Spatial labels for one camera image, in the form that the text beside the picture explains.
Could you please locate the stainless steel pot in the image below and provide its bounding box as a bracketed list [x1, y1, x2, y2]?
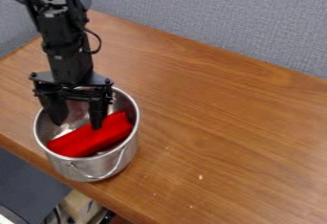
[33, 87, 138, 182]

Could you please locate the red block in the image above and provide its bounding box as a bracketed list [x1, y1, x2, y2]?
[45, 111, 133, 158]

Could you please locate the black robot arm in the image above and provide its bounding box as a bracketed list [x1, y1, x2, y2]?
[16, 0, 113, 129]

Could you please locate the beige box under table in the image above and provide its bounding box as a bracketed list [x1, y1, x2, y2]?
[60, 190, 104, 224]

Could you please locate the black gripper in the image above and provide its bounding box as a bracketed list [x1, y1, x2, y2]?
[29, 44, 113, 130]

